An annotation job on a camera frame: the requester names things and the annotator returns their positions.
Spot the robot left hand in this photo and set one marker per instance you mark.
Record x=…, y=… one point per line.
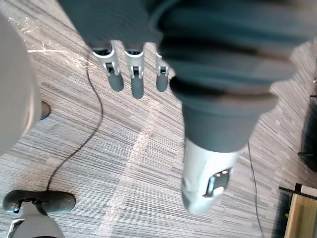
x=218, y=74

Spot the black furniture base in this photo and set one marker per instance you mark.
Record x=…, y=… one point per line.
x=309, y=131

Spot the dark robot foot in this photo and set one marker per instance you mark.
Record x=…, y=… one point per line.
x=45, y=110
x=54, y=202

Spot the light wooden frame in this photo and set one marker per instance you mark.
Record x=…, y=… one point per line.
x=297, y=213

